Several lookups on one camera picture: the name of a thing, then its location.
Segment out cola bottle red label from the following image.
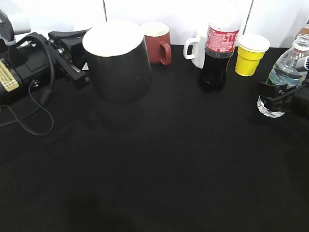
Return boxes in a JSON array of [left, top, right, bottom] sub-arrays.
[[199, 12, 241, 92]]

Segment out red ceramic mug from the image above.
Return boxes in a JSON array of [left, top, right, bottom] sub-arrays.
[[140, 22, 172, 65]]

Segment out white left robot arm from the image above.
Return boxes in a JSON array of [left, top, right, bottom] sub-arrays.
[[0, 10, 89, 106]]

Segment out black ceramic mug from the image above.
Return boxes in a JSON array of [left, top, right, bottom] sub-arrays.
[[82, 21, 151, 104]]

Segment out yellow paper cup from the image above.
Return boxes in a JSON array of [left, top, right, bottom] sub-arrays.
[[235, 34, 270, 76]]

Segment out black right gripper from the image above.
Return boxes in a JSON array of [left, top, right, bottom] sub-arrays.
[[258, 79, 309, 118]]

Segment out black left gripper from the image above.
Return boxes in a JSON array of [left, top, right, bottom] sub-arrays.
[[0, 29, 89, 106]]

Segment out white ceramic mug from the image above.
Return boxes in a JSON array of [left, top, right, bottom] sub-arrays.
[[183, 28, 207, 69]]

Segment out clear water bottle green label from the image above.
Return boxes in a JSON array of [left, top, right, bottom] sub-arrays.
[[257, 34, 309, 118]]

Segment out brown object at right edge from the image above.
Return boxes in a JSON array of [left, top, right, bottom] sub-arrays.
[[295, 23, 309, 38]]

